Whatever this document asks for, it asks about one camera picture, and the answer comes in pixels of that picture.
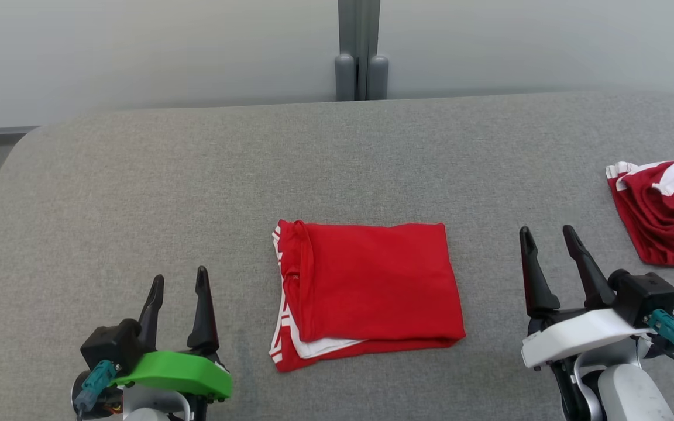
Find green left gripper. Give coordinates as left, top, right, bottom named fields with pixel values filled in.
left=108, top=266, right=233, bottom=403

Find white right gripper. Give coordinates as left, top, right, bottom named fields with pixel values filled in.
left=518, top=225, right=655, bottom=370

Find red shorts with white stripes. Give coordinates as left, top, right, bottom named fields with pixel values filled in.
left=605, top=158, right=674, bottom=268

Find red Bulls jersey white sleeves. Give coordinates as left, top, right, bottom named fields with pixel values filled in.
left=268, top=219, right=467, bottom=374

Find black left cable teal plug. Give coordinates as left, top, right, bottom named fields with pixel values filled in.
left=73, top=359, right=119, bottom=421

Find grey vertical post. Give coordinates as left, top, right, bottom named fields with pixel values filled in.
left=334, top=0, right=390, bottom=102

